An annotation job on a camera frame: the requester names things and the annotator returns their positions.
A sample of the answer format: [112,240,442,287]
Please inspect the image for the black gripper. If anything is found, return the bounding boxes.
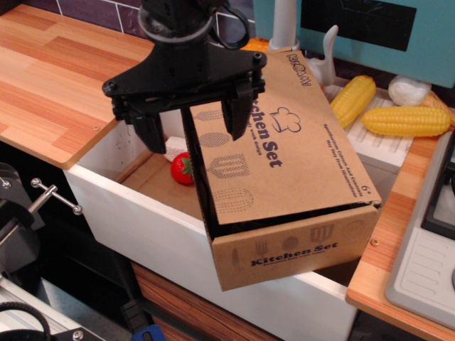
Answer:
[102,43,267,153]

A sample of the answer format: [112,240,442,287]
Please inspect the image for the brown kitchen set cardboard box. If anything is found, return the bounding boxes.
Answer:
[188,51,381,291]

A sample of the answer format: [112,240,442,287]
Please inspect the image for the white toy food piece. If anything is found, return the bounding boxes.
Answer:
[164,136,188,163]

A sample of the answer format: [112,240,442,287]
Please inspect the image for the red toy strawberry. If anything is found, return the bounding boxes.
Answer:
[171,152,194,185]

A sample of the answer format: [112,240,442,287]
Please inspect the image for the white toy sink basin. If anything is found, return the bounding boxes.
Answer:
[63,85,417,341]

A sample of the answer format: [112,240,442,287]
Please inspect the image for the grey toy faucet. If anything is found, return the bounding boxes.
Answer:
[269,0,338,87]

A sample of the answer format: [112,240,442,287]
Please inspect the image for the yellow toy corn left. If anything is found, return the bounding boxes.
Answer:
[331,75,376,128]

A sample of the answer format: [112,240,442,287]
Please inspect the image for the yellow toy corn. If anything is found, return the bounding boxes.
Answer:
[361,107,451,137]
[331,75,376,128]

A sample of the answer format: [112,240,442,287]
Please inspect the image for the yellow toy corn right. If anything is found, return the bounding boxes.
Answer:
[361,107,451,137]

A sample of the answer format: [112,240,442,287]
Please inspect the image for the white toy garlic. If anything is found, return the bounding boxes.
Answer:
[388,75,432,106]

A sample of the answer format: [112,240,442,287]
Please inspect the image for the teal toy oven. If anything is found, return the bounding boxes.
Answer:
[252,0,455,89]

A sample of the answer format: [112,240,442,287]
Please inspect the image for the grey toy stove top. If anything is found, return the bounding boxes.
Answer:
[385,132,454,329]

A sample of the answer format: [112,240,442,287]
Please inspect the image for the black cable loop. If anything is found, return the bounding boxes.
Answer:
[213,2,251,50]

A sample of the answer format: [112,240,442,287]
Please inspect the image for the metal clamp handle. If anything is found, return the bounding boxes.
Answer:
[28,178,83,215]

